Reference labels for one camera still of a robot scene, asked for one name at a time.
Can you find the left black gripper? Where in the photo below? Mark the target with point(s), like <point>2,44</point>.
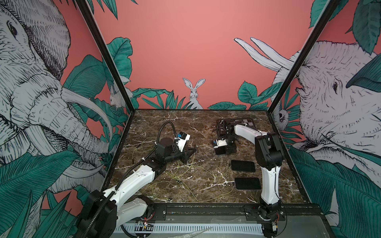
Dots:
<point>185,154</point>

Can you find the right black corner post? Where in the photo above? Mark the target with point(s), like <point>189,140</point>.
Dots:
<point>322,21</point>

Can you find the black white chessboard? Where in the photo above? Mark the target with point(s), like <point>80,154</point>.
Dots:
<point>245,122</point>

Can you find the white vented strip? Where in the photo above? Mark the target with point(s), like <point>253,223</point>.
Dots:
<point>173,228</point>

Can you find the left black corner post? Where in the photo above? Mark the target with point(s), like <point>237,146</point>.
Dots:
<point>99,40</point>

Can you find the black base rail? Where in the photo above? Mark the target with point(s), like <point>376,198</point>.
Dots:
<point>249,211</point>

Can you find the blue edged smartphone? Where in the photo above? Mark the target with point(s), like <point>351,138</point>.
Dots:
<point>220,150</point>

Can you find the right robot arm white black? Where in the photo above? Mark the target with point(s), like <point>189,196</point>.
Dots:
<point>269,156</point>

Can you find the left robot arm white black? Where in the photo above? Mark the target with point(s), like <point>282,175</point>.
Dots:
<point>104,211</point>

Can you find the pink edged smartphone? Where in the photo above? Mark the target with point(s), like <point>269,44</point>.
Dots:
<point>248,184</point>

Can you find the black smartphone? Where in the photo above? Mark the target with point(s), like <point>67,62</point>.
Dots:
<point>243,166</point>

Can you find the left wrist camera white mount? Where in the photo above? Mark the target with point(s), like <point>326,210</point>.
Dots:
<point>181,140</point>

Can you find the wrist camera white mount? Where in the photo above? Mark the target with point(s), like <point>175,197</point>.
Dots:
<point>219,143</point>
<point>181,140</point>

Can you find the black corner post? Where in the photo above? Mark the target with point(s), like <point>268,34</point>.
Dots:
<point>322,21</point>
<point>99,40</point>

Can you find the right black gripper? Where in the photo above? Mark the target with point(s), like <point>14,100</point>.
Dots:
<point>230,148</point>

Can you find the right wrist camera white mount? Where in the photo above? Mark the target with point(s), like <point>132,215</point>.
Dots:
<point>219,143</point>

